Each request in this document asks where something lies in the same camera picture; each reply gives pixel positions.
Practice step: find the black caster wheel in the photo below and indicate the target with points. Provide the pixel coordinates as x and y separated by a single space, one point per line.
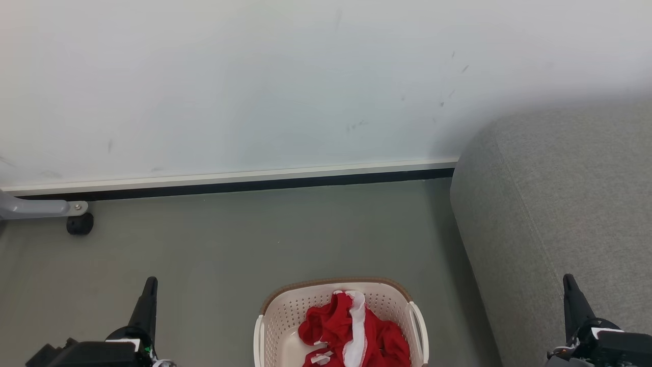
80 224

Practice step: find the cream plastic laundry basket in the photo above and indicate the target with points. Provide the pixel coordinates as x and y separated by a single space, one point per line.
285 326

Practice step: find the grey fabric sofa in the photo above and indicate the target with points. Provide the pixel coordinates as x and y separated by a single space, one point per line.
560 214

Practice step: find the grey metal frame leg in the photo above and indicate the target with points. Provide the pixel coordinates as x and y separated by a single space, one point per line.
35 208

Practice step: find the red and white garment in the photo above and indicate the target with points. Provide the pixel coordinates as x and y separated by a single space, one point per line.
346 336

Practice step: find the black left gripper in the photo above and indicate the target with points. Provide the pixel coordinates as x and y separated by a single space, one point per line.
97 352

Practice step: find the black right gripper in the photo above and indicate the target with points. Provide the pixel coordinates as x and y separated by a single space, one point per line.
606 346

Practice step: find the white and black baseboard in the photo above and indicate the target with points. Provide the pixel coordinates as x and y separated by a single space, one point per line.
229 181

